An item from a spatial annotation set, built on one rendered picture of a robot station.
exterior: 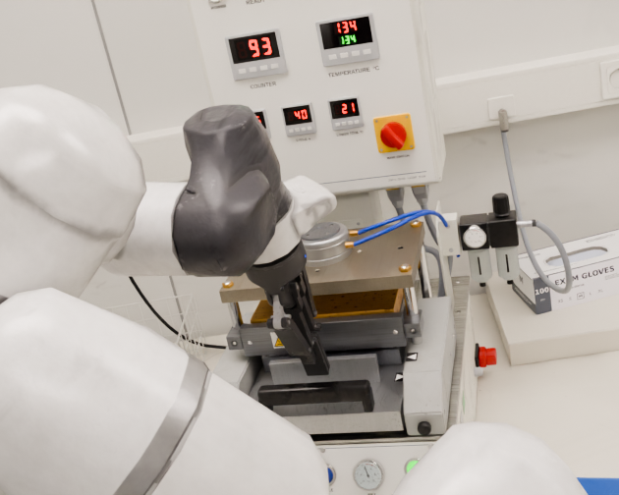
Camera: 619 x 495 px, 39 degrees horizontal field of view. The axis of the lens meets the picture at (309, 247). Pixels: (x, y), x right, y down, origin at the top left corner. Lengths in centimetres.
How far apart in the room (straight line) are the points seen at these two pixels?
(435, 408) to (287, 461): 70
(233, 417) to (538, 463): 17
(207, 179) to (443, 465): 44
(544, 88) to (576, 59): 8
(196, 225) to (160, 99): 94
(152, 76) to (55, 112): 129
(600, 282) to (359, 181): 56
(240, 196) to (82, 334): 45
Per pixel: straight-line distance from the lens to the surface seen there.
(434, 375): 116
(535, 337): 162
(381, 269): 119
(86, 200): 47
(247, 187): 87
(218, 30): 134
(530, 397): 154
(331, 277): 120
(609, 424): 147
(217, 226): 84
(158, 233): 87
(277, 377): 124
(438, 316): 128
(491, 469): 51
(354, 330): 120
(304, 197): 99
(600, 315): 167
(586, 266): 169
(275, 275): 100
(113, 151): 48
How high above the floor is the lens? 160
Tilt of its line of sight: 22 degrees down
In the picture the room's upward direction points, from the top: 12 degrees counter-clockwise
